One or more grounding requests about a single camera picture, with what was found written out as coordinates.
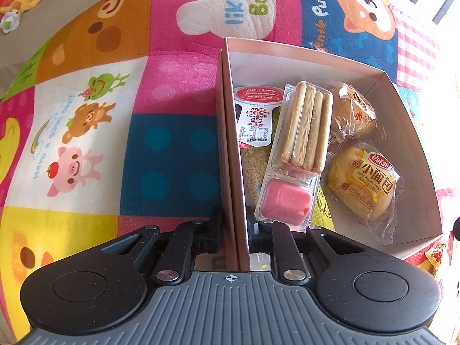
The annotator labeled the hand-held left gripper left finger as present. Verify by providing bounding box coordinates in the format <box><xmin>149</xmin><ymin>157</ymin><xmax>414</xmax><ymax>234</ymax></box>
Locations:
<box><xmin>95</xmin><ymin>206</ymin><xmax>224</xmax><ymax>284</ymax></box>

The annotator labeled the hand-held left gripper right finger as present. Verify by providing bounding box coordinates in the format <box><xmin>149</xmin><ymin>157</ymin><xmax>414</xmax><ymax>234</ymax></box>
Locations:
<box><xmin>247</xmin><ymin>218</ymin><xmax>360</xmax><ymax>285</ymax></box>

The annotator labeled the yellow cartoon snack packet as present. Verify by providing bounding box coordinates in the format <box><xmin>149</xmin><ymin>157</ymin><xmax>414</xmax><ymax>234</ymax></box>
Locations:
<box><xmin>311</xmin><ymin>183</ymin><xmax>340</xmax><ymax>231</ymax></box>

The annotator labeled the clear packet red label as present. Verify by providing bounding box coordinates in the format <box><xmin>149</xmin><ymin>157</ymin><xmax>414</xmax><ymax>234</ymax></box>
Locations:
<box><xmin>233</xmin><ymin>86</ymin><xmax>284</xmax><ymax>207</ymax></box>

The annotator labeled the biscuit sticks pink dip tray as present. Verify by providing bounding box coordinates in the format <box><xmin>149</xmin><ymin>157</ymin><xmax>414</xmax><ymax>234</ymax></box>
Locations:
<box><xmin>254</xmin><ymin>81</ymin><xmax>333</xmax><ymax>232</ymax></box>

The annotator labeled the yellow mini bread packet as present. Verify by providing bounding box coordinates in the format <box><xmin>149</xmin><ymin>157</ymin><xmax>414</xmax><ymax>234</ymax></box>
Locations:
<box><xmin>329</xmin><ymin>82</ymin><xmax>378</xmax><ymax>144</ymax></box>
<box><xmin>321</xmin><ymin>143</ymin><xmax>401</xmax><ymax>247</ymax></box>

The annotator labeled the pink cardboard box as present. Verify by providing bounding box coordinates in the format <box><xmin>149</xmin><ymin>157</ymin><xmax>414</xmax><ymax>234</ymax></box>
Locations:
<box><xmin>215</xmin><ymin>37</ymin><xmax>443</xmax><ymax>272</ymax></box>

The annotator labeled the colourful printed blanket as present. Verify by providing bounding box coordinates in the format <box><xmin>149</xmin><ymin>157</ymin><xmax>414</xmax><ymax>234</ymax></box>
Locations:
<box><xmin>0</xmin><ymin>0</ymin><xmax>460</xmax><ymax>345</ymax></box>

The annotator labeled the yellow red snack packet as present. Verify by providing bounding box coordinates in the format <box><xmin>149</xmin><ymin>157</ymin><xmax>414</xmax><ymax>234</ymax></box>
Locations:
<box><xmin>426</xmin><ymin>242</ymin><xmax>449</xmax><ymax>279</ymax></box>

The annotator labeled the small white green plush toy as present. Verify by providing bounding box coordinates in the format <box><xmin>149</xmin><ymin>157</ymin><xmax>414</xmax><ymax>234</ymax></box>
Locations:
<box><xmin>0</xmin><ymin>9</ymin><xmax>20</xmax><ymax>33</ymax></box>

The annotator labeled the dark window frame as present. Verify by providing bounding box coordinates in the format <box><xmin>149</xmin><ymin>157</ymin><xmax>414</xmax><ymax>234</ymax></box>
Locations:
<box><xmin>428</xmin><ymin>0</ymin><xmax>460</xmax><ymax>26</ymax></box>

